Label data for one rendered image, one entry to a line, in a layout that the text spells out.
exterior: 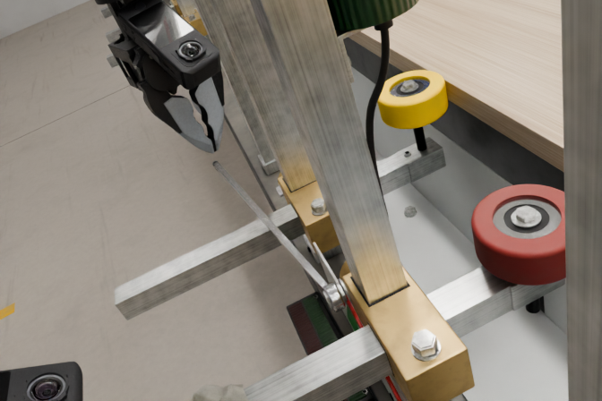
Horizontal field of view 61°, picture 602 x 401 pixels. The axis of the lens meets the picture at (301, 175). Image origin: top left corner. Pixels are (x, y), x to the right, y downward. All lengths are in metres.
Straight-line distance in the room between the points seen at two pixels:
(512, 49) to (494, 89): 0.09
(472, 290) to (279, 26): 0.26
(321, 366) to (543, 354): 0.34
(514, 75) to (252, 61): 0.28
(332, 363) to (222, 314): 1.33
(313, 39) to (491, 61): 0.38
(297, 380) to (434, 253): 0.43
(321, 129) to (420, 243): 0.52
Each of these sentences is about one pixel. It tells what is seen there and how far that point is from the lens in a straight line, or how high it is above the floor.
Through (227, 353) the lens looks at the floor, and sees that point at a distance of 1.63.
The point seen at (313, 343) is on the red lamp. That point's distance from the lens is 0.64.
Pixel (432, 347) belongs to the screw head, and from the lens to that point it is 0.38.
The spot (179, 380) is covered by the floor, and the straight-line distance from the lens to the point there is 1.66.
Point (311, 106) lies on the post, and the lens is 0.31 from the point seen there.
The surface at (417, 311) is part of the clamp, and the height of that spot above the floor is 0.87.
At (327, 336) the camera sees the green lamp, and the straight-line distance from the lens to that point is 0.64.
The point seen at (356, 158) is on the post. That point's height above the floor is 1.01.
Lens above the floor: 1.20
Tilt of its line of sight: 34 degrees down
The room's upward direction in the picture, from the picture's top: 21 degrees counter-clockwise
